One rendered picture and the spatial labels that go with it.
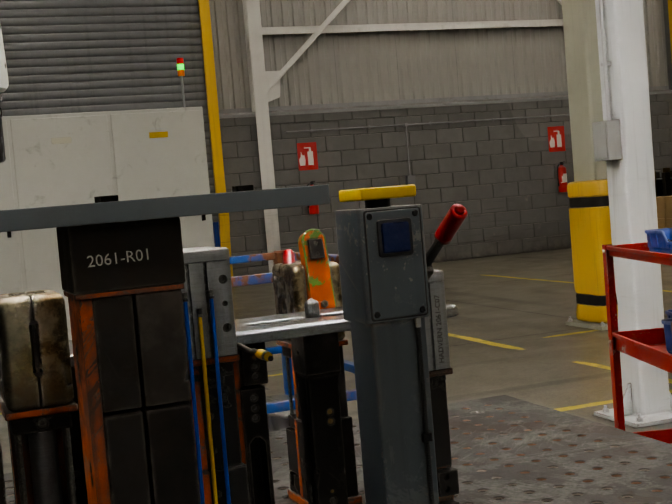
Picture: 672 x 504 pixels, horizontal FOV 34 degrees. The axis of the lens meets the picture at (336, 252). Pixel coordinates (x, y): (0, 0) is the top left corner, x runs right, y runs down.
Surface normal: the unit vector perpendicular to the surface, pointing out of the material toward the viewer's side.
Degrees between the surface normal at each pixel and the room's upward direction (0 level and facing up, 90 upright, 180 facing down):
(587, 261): 90
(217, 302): 90
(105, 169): 90
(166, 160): 90
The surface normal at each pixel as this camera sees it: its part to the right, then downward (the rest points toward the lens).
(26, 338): 0.37, 0.02
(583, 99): -0.94, 0.10
